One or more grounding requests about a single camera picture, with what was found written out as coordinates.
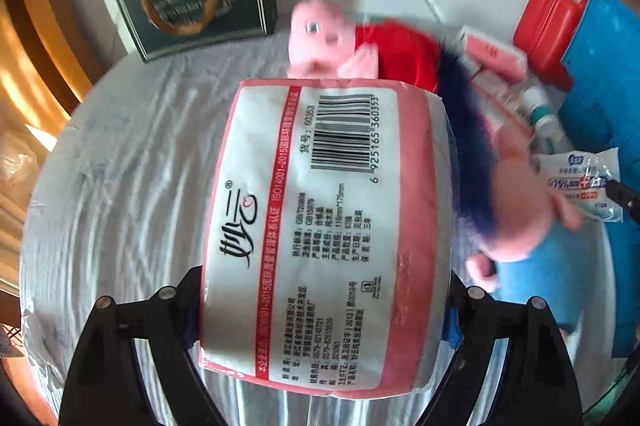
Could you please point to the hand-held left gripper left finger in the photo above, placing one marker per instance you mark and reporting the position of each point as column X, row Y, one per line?
column 190, row 331

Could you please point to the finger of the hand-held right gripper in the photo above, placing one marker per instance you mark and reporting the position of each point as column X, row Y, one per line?
column 624, row 198

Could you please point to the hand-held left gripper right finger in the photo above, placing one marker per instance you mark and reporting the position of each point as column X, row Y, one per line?
column 452, row 331

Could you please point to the pink tissue pack with barcode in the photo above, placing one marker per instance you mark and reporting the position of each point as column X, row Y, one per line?
column 320, row 226

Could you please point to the white cloth-covered desktop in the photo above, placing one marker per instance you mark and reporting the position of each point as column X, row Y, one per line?
column 125, row 181

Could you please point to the white wet wipes packet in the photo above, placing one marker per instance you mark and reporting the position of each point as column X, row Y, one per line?
column 575, row 183

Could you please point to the pink pig plush blue outfit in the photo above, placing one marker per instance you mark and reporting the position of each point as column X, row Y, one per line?
column 525, row 186

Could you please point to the white tube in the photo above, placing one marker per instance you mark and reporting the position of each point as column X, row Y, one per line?
column 539, row 108

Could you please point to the blue plastic crate lid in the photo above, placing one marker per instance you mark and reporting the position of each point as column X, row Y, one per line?
column 605, row 70

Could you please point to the red plastic case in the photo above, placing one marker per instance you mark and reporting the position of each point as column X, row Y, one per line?
column 547, row 30

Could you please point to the pink pig plush red dress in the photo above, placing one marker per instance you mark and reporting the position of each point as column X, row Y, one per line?
column 320, row 35

